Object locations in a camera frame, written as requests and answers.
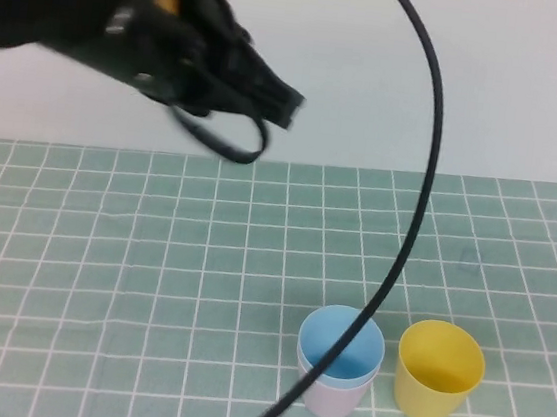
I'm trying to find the blue plastic cup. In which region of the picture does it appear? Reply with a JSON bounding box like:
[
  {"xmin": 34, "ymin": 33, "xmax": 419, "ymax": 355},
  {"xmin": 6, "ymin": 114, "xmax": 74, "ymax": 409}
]
[{"xmin": 292, "ymin": 300, "xmax": 391, "ymax": 396}]

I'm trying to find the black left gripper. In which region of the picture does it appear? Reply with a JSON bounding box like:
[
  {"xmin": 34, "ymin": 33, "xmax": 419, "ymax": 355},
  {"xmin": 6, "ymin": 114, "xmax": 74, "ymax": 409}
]
[{"xmin": 96, "ymin": 0, "xmax": 318, "ymax": 134}]

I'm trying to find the thick black cable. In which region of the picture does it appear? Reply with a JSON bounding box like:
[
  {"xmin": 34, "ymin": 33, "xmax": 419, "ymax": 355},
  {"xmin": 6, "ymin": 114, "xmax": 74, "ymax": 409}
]
[{"xmin": 233, "ymin": 0, "xmax": 458, "ymax": 417}]

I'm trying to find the thin black cable loop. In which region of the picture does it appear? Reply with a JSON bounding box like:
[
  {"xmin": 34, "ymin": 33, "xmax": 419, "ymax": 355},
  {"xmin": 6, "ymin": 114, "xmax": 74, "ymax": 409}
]
[{"xmin": 162, "ymin": 102, "xmax": 274, "ymax": 169}]

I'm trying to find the green white-grid tablecloth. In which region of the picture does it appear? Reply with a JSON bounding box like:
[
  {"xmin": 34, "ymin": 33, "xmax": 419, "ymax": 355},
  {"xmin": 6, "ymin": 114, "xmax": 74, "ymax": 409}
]
[{"xmin": 0, "ymin": 116, "xmax": 557, "ymax": 417}]

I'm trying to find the yellow plastic cup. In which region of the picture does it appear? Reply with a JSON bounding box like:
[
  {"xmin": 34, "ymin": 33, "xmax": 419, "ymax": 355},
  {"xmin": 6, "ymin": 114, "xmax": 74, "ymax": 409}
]
[{"xmin": 390, "ymin": 315, "xmax": 492, "ymax": 417}]

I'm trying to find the pink plastic cup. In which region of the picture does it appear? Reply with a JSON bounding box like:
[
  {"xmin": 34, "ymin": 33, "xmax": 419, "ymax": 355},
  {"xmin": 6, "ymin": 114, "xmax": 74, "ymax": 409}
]
[{"xmin": 290, "ymin": 341, "xmax": 379, "ymax": 417}]

